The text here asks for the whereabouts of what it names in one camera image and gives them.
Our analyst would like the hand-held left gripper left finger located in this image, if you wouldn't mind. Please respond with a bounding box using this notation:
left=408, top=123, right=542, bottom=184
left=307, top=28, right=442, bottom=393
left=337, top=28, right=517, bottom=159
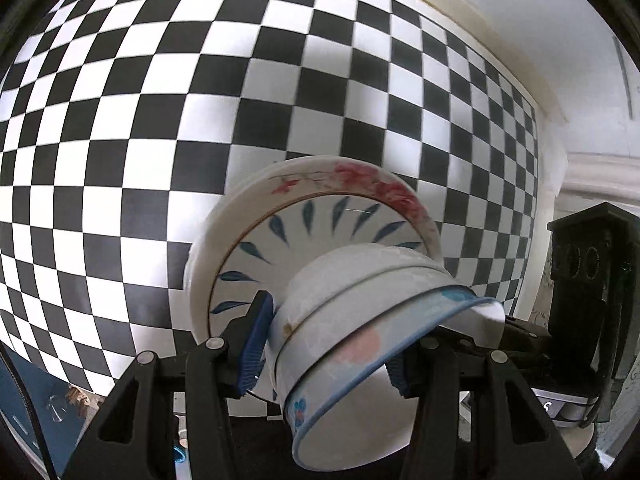
left=62, top=290, right=276, bottom=480

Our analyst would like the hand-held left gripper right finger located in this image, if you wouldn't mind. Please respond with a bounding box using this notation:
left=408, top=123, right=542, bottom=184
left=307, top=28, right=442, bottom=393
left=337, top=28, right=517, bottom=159
left=387, top=332, right=583, bottom=480

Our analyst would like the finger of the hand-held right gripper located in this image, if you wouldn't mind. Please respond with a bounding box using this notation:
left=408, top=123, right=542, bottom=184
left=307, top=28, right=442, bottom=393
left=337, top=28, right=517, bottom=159
left=500, top=315, right=552, bottom=357

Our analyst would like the blue-rimmed flower bowl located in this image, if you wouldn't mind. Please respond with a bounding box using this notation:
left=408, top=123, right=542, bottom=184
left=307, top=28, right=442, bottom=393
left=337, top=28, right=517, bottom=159
left=277, top=284, right=507, bottom=472

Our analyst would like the white plate with blue petals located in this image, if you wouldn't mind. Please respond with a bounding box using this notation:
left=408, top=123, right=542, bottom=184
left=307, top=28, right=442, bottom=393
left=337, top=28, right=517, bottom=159
left=209, top=194, right=428, bottom=401

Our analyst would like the white plate with red flowers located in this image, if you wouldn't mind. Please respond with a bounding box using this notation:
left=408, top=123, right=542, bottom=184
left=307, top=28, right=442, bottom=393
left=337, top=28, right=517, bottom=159
left=185, top=156, right=443, bottom=418

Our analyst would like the dark blue sheet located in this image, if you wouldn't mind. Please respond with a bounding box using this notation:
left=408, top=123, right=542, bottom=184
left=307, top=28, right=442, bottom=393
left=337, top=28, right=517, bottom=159
left=0, top=355, right=101, bottom=466

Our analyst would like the black and white checkered mat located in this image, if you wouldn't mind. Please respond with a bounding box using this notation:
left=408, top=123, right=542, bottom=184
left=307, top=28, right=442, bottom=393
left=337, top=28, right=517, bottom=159
left=0, top=0, right=541, bottom=421

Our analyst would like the black cable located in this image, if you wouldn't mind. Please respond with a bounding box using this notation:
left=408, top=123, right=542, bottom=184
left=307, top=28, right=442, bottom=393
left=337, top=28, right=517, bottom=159
left=0, top=350, right=58, bottom=480

